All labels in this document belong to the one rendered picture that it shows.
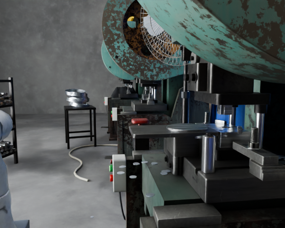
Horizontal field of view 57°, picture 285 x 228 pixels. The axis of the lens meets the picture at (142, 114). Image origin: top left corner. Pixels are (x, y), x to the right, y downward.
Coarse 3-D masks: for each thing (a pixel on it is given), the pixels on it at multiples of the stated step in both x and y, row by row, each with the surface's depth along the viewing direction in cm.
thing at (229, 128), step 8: (216, 128) 80; (224, 128) 80; (232, 128) 80; (216, 136) 78; (224, 136) 75; (232, 136) 75; (240, 136) 76; (248, 136) 76; (216, 144) 78; (224, 144) 75; (232, 144) 76
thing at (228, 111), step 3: (219, 105) 81; (222, 105) 80; (225, 105) 79; (228, 105) 79; (231, 105) 79; (219, 108) 81; (222, 108) 80; (225, 108) 79; (228, 108) 79; (231, 108) 80; (219, 111) 81; (222, 111) 80; (225, 111) 79; (228, 111) 80; (231, 111) 80; (225, 114) 80; (228, 114) 80; (231, 114) 80
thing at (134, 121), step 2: (132, 120) 110; (134, 120) 109; (136, 120) 109; (138, 120) 109; (140, 120) 110; (142, 120) 110; (144, 120) 110; (146, 120) 110; (148, 120) 111; (132, 122) 110; (134, 122) 109; (136, 122) 109; (138, 122) 109; (140, 122) 109; (142, 122) 110; (144, 122) 110; (146, 122) 110; (148, 122) 111; (138, 124) 112; (140, 124) 112
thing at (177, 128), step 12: (132, 132) 75; (144, 132) 75; (156, 132) 75; (168, 132) 75; (180, 132) 75; (192, 132) 75; (204, 132) 75; (216, 132) 75; (168, 144) 83; (180, 144) 76; (192, 144) 77; (168, 156) 83; (180, 156) 77; (192, 156) 77; (180, 168) 77
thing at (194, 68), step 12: (192, 60) 83; (204, 60) 77; (192, 72) 78; (204, 72) 74; (216, 72) 72; (228, 72) 73; (192, 84) 79; (204, 84) 75; (216, 84) 73; (228, 84) 73; (240, 84) 74; (252, 84) 74
